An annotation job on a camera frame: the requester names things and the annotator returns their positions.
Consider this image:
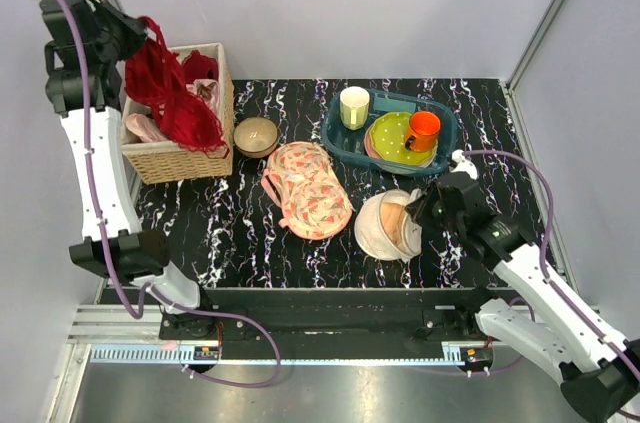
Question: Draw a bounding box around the pink satin garment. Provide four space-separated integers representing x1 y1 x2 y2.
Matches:
125 79 226 151

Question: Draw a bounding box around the pink plate under green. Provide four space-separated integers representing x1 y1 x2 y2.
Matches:
364 130 437 172

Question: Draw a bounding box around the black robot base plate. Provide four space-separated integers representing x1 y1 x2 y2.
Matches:
158 287 531 344

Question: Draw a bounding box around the orange mug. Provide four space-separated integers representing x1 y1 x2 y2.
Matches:
404 111 441 153

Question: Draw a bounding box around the aluminium frame rail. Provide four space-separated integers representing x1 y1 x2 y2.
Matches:
64 305 606 365

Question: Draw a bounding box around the cream ceramic cup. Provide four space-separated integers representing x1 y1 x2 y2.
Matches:
339 86 370 131

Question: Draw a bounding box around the teal plastic dish tray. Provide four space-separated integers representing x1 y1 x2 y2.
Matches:
321 89 458 178

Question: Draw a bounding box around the beige ceramic bowl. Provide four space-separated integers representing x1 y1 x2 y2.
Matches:
233 117 280 158

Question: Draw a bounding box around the red lace bra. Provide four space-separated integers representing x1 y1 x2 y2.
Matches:
181 50 219 84

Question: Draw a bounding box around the white mesh cylindrical laundry bag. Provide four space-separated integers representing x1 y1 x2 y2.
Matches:
354 189 422 262

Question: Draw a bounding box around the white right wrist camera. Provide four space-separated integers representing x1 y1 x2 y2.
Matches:
449 149 479 180

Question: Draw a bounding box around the peach beige bra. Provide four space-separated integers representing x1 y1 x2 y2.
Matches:
379 202 408 247

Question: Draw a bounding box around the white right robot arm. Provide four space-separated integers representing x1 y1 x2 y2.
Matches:
405 172 639 422

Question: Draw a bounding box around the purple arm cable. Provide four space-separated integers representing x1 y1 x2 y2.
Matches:
0 0 282 388
409 148 640 419

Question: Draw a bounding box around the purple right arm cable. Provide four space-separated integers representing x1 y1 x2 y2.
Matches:
409 148 640 419

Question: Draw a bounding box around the green polka dot plate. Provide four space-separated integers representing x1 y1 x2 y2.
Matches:
369 112 437 167

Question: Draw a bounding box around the wicker laundry basket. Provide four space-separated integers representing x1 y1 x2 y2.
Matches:
120 43 234 184

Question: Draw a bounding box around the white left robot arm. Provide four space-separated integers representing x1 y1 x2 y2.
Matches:
39 0 216 339

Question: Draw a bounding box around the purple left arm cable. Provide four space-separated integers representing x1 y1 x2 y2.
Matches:
0 0 282 388

